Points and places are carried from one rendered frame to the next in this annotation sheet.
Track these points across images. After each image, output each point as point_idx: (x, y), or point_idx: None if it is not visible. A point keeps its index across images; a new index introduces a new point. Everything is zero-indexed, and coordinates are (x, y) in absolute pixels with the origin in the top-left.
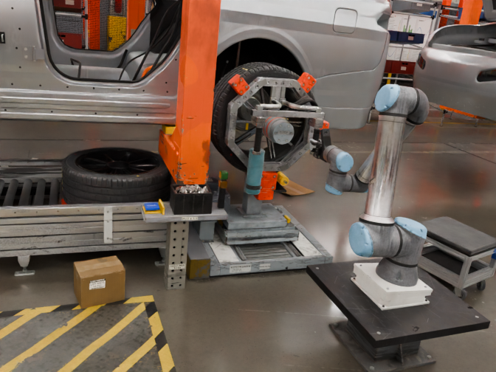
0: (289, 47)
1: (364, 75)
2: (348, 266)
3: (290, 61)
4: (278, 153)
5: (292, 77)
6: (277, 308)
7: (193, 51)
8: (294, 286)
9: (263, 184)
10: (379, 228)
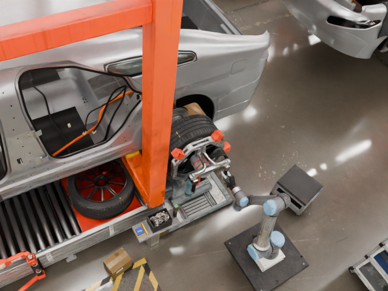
0: (202, 93)
1: (250, 85)
2: (245, 235)
3: None
4: None
5: (208, 133)
6: (208, 250)
7: (154, 167)
8: (213, 228)
9: None
10: (262, 252)
